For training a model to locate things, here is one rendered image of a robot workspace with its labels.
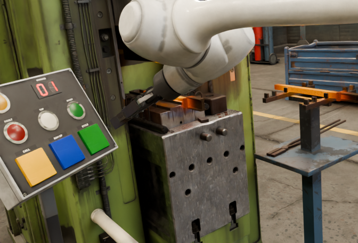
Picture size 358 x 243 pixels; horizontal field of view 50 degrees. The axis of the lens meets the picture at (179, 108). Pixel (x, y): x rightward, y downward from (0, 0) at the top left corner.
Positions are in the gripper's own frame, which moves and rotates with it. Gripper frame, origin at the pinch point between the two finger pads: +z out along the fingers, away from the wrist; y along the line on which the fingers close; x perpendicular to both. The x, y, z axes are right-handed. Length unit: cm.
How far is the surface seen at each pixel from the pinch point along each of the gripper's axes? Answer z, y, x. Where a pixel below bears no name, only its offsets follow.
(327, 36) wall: 130, 921, -8
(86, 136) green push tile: 12.5, -2.4, 1.6
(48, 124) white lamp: 12.9, -10.9, 8.5
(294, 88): -12, 92, -22
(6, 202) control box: 19.6, -27.0, -3.7
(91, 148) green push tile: 12.5, -3.0, -2.3
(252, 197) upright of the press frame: 37, 92, -59
